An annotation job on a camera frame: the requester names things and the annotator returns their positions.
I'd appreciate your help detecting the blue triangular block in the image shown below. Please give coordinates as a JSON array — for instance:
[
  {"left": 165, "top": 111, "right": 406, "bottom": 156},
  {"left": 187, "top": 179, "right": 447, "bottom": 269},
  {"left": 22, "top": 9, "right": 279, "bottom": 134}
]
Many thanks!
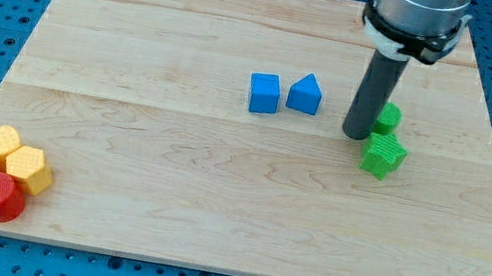
[{"left": 285, "top": 73, "right": 322, "bottom": 116}]

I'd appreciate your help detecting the green cylinder block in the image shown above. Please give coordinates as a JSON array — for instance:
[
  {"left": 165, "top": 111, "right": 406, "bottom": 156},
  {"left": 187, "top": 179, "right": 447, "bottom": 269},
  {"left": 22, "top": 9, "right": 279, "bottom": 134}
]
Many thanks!
[{"left": 372, "top": 102, "right": 402, "bottom": 135}]

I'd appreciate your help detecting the black and white clamp mount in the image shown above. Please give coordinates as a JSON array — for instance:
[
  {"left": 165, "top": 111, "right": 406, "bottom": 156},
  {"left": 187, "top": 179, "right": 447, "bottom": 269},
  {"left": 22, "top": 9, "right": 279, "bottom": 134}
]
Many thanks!
[{"left": 362, "top": 0, "right": 471, "bottom": 66}]

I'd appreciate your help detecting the yellow heart block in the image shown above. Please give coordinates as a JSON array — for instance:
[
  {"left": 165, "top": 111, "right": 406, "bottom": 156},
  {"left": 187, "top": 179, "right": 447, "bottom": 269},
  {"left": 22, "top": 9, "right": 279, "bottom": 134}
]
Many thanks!
[{"left": 0, "top": 125, "right": 23, "bottom": 172}]

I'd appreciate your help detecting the green star block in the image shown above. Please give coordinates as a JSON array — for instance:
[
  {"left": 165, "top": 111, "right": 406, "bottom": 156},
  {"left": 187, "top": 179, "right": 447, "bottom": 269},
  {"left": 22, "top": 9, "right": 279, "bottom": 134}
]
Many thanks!
[{"left": 359, "top": 133, "right": 408, "bottom": 180}]

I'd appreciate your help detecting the wooden board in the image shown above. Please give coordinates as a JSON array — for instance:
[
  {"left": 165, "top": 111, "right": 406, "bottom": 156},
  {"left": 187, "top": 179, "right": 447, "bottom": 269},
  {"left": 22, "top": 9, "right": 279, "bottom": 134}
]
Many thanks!
[{"left": 0, "top": 0, "right": 492, "bottom": 276}]

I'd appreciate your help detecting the yellow hexagon block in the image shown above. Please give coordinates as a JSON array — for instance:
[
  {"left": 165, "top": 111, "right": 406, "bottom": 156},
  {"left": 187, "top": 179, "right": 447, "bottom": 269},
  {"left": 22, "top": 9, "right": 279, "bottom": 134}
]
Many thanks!
[{"left": 6, "top": 146, "right": 53, "bottom": 196}]

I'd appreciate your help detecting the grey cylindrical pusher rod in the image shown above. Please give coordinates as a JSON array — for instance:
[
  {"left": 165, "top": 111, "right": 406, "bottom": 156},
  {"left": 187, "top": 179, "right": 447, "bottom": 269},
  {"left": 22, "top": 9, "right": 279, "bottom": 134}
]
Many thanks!
[{"left": 342, "top": 51, "right": 408, "bottom": 141}]

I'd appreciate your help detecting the blue cube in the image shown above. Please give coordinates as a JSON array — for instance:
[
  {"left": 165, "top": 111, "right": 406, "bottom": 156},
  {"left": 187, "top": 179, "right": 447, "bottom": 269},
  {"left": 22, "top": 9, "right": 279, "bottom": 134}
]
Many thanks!
[{"left": 248, "top": 72, "right": 280, "bottom": 114}]

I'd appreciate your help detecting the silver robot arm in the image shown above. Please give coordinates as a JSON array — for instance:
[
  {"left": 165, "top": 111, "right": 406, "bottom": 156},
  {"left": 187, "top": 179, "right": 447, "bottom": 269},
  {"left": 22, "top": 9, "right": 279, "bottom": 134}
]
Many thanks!
[{"left": 342, "top": 0, "right": 471, "bottom": 141}]

